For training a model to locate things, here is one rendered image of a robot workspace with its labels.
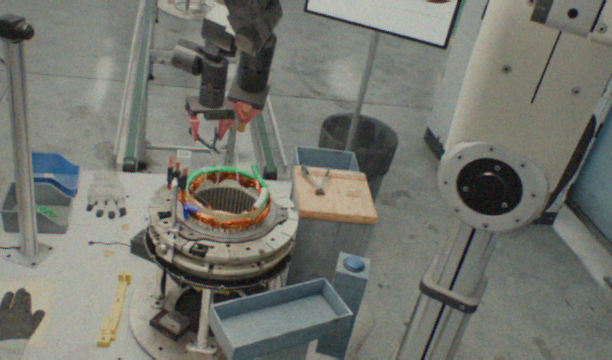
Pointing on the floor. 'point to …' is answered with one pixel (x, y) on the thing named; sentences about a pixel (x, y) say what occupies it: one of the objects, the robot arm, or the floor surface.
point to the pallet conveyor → (133, 120)
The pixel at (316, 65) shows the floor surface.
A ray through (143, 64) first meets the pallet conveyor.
